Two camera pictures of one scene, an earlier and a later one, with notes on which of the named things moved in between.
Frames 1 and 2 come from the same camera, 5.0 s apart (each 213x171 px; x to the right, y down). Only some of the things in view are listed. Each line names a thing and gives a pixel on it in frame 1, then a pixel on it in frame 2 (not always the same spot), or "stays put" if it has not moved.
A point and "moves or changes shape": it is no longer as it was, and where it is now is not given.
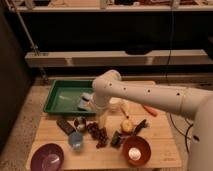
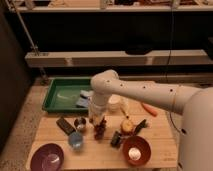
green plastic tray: x=64 y=94 stays put
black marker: x=141 y=126 stays put
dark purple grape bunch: x=98 y=133 moves or changes shape
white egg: x=134 y=153 stays put
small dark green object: x=116 y=139 stays put
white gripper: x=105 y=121 -> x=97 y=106
